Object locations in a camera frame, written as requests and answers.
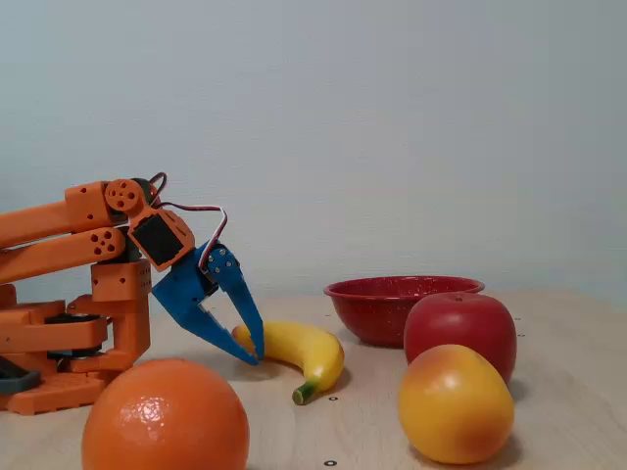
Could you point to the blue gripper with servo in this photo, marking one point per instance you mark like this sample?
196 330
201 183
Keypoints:
182 290

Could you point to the red speckled bowl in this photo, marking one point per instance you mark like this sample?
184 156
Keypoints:
372 313

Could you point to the red apple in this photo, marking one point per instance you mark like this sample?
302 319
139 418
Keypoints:
460 323

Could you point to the orange robot base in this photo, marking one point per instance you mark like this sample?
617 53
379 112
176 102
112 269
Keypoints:
117 313

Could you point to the yellow banana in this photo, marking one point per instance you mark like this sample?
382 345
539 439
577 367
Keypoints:
303 347

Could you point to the yellow orange peach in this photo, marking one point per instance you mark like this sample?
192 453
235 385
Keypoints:
455 406

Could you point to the orange fruit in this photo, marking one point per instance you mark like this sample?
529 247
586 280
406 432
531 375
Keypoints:
161 421

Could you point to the dark grey table clamp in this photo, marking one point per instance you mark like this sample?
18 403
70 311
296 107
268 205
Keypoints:
29 379

